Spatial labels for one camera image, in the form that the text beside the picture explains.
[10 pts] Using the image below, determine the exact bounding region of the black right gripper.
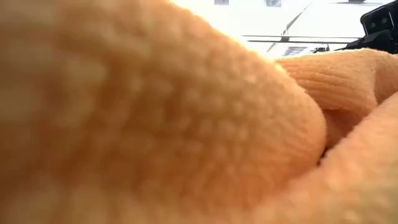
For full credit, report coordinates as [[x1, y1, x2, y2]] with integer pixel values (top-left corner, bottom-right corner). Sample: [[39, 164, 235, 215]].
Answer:
[[335, 29, 398, 54]]

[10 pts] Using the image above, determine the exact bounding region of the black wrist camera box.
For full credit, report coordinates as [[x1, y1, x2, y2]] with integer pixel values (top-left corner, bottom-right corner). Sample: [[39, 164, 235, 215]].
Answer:
[[359, 3, 398, 37]]

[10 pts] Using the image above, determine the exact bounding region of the orange microfiber towel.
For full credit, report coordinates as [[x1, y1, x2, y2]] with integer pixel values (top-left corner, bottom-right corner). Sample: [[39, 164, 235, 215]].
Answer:
[[0, 0, 398, 224]]

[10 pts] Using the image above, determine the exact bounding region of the black ceiling rail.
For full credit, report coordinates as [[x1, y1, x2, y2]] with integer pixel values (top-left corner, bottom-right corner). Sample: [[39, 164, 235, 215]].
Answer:
[[331, 0, 384, 6]]

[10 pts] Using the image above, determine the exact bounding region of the long black ceiling light bar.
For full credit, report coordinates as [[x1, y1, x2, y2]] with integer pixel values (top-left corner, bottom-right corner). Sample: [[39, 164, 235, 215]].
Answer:
[[242, 34, 363, 44]]

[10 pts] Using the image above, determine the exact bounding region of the small black ceiling fixture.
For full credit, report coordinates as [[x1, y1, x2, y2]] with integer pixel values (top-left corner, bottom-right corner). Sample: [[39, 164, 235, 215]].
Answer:
[[310, 44, 330, 54]]

